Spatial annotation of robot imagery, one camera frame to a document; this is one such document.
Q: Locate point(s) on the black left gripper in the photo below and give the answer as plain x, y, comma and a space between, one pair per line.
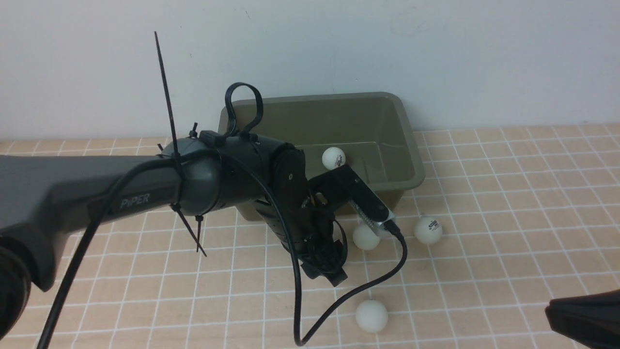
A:
319, 241

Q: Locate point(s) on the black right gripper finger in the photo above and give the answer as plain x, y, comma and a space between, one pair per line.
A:
592, 320

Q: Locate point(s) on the plain white ping-pong ball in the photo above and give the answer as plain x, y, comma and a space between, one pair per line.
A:
365, 238

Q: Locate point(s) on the white logo ball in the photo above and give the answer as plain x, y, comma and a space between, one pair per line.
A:
428, 230

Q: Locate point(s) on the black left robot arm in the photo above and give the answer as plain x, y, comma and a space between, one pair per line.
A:
46, 199

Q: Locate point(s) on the olive green plastic bin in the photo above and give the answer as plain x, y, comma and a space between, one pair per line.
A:
372, 129

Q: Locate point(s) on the peach checkered tablecloth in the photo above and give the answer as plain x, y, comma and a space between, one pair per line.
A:
528, 214

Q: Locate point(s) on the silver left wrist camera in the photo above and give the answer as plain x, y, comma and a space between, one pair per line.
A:
342, 186

